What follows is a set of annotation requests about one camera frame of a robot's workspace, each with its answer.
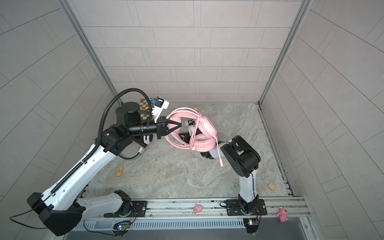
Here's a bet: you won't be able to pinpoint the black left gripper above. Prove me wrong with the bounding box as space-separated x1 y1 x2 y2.
125 117 181 142

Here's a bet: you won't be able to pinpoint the pink headphones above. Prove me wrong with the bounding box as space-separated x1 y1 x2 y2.
166 108 218 153

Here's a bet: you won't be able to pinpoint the white black headphones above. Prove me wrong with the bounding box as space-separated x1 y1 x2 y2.
119 135 153 161

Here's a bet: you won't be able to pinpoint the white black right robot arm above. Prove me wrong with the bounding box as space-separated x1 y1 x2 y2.
193 133 261 215

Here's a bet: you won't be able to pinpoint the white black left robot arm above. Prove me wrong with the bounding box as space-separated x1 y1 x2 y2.
27 98 181 237

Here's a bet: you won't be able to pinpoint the wooden chess board box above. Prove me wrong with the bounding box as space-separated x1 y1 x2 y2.
139 99 151 121

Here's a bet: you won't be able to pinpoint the wooden domino block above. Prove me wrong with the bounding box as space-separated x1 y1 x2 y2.
116 166 124 177

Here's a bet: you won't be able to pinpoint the pink pig toy centre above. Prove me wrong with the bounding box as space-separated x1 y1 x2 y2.
193 204 204 214

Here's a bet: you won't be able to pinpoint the pink pig toy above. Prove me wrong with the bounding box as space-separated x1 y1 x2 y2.
277 207 289 223
193 204 204 214

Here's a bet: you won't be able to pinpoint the small wooden block right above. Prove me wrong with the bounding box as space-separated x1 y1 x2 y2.
268 183 276 191

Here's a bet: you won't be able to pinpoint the left circuit board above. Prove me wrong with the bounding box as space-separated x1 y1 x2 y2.
113 221 131 231

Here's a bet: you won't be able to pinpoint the circuit board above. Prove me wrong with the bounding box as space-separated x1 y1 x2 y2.
243 218 260 234
113 221 131 231

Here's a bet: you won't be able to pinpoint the right circuit board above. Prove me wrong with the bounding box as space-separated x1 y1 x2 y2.
243 218 260 234

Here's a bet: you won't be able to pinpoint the pink pig toy right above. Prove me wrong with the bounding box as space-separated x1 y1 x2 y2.
277 207 289 223

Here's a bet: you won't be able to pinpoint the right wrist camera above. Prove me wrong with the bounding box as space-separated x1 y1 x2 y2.
186 119 196 135

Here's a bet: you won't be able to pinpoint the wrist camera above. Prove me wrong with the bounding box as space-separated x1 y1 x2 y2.
151 97 170 123
186 119 196 135

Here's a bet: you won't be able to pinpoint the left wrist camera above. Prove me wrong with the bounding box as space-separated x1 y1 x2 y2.
151 97 170 123

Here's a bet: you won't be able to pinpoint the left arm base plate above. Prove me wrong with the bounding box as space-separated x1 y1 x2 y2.
104 201 148 218

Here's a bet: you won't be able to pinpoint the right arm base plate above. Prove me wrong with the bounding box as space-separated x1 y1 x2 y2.
220 198 268 216

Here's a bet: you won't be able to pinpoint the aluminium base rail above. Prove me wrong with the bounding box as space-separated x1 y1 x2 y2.
91 197 311 222

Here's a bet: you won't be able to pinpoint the black corrugated hose left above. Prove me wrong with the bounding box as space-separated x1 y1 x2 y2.
49 87 154 195

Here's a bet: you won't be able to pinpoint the left metal corner post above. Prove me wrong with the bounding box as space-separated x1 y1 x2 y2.
58 0 118 97

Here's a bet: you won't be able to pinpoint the metal corner post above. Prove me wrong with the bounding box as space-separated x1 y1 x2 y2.
258 0 314 105
58 0 118 97

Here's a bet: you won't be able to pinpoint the right metal corner post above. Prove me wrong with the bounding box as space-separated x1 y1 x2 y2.
258 0 314 105

